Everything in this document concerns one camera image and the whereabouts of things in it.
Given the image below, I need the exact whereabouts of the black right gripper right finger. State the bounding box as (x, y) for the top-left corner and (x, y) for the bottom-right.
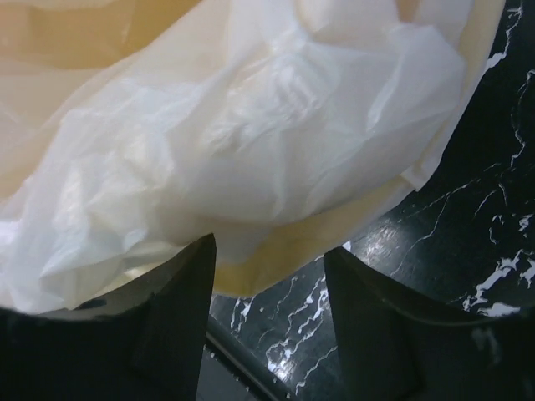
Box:
(324, 249), (534, 400)

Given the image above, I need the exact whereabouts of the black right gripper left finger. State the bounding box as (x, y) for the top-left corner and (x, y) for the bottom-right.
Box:
(1, 235), (217, 400)

